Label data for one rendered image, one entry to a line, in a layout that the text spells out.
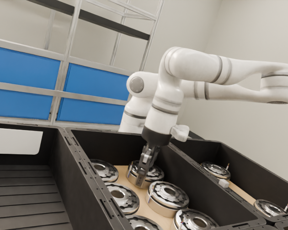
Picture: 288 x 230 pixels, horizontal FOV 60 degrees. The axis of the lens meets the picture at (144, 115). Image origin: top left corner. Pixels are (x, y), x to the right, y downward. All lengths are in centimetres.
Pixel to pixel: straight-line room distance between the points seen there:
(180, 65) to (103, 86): 204
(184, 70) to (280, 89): 29
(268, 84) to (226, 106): 341
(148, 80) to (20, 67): 160
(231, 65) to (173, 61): 16
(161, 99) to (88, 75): 191
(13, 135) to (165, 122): 35
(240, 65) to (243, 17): 374
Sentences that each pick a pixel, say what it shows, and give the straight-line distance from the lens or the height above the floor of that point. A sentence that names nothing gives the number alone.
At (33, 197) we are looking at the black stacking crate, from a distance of 57.
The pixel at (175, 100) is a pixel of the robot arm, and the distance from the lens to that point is 59.
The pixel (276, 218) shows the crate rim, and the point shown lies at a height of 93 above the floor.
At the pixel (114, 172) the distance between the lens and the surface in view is 65.
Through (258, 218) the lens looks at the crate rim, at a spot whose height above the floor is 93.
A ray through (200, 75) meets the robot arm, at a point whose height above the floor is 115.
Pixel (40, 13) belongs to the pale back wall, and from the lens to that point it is 316.
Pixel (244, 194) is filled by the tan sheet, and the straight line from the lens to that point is 90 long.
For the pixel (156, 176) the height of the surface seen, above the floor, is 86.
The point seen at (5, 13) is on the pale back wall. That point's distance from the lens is 310.
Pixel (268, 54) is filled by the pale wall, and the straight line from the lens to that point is 399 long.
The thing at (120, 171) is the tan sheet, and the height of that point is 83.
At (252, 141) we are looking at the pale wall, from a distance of 390.
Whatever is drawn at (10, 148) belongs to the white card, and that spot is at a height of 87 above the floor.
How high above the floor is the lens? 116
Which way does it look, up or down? 13 degrees down
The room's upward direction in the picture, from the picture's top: 17 degrees clockwise
